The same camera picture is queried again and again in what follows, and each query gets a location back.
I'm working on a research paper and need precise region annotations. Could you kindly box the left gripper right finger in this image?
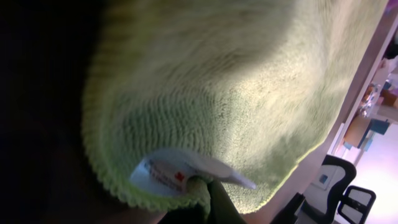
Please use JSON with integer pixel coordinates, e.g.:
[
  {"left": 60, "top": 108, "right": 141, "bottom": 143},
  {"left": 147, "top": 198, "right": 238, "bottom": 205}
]
[{"left": 207, "top": 180, "right": 246, "bottom": 224}]

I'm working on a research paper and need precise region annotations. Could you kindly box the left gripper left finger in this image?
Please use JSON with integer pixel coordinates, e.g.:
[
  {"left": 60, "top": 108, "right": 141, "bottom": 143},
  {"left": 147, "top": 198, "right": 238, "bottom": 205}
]
[{"left": 158, "top": 205, "right": 206, "bottom": 224}]

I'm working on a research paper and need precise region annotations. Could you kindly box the light green microfiber cloth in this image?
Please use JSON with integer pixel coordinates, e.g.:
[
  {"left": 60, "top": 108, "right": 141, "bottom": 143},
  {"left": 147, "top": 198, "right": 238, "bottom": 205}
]
[{"left": 81, "top": 0, "right": 387, "bottom": 213}]

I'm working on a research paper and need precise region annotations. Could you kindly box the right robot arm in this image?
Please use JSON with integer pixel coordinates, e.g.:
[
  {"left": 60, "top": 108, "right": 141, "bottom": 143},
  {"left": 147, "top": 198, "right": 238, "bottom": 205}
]
[{"left": 271, "top": 193, "right": 305, "bottom": 224}]

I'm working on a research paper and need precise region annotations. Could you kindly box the black office chair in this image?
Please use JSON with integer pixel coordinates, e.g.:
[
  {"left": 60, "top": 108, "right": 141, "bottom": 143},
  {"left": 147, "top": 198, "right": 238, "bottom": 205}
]
[{"left": 301, "top": 155, "right": 376, "bottom": 224}]

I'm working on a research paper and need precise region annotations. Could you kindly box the cluttered background shelf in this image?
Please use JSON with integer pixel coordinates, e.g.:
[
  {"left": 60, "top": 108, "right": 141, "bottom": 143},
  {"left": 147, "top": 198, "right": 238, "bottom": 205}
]
[{"left": 328, "top": 16, "right": 397, "bottom": 156}]

